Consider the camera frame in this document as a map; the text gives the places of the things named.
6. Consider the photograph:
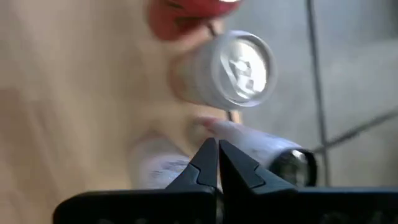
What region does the slim pinkish white beverage can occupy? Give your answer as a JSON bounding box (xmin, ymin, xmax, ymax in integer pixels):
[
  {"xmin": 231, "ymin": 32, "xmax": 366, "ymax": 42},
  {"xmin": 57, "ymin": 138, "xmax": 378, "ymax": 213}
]
[{"xmin": 198, "ymin": 116, "xmax": 318, "ymax": 187}]

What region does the whitish standard beverage can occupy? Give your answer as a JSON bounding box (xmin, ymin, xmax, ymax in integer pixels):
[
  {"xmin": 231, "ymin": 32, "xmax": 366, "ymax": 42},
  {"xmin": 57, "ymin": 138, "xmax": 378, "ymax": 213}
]
[{"xmin": 170, "ymin": 29, "xmax": 278, "ymax": 111}]

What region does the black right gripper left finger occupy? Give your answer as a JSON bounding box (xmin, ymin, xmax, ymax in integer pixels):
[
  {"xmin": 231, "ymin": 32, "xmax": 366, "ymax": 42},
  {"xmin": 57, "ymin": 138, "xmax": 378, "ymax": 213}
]
[{"xmin": 52, "ymin": 138, "xmax": 218, "ymax": 224}]

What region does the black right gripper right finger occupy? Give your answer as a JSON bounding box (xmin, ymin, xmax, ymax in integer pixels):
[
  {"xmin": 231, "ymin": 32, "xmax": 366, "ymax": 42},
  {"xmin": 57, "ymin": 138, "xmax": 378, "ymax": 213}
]
[{"xmin": 219, "ymin": 139, "xmax": 398, "ymax": 224}]

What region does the red cola can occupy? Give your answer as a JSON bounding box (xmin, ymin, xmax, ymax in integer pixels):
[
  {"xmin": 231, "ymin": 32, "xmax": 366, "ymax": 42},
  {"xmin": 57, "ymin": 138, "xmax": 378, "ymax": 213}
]
[{"xmin": 147, "ymin": 0, "xmax": 243, "ymax": 41}]

